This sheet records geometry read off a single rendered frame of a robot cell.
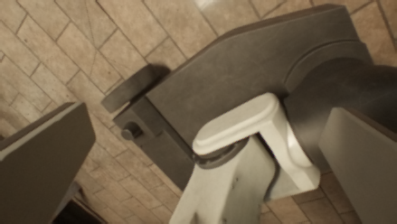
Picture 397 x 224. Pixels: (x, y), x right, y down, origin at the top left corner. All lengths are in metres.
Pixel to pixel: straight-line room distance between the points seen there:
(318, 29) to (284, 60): 0.09
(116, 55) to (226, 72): 0.43
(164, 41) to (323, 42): 0.44
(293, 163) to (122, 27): 0.63
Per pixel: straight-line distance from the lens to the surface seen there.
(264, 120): 0.36
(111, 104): 0.62
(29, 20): 0.99
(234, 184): 0.37
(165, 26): 0.69
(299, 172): 0.43
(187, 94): 0.54
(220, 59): 0.49
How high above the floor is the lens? 0.64
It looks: 58 degrees down
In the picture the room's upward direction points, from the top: 157 degrees counter-clockwise
